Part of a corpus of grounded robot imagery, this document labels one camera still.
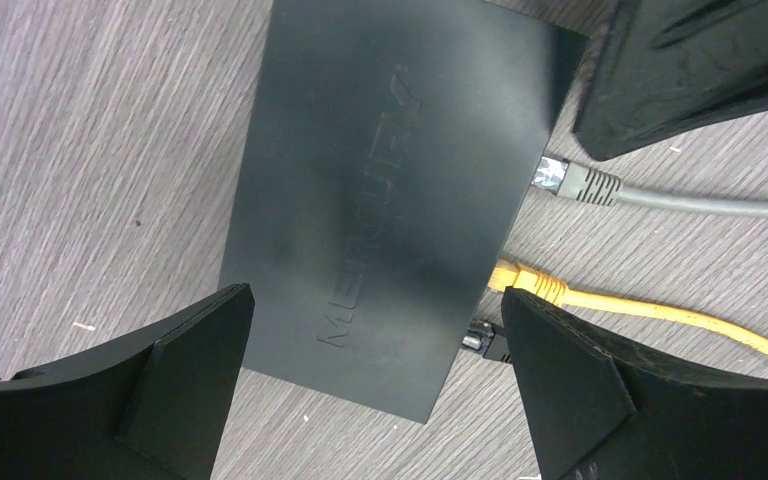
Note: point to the black network switch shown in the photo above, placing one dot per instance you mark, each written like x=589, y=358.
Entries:
x=390, y=146

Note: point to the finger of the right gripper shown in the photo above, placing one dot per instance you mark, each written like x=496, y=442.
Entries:
x=668, y=67

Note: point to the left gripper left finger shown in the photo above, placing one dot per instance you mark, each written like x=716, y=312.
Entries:
x=150, y=404

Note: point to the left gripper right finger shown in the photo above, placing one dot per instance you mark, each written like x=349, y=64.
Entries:
x=602, y=406

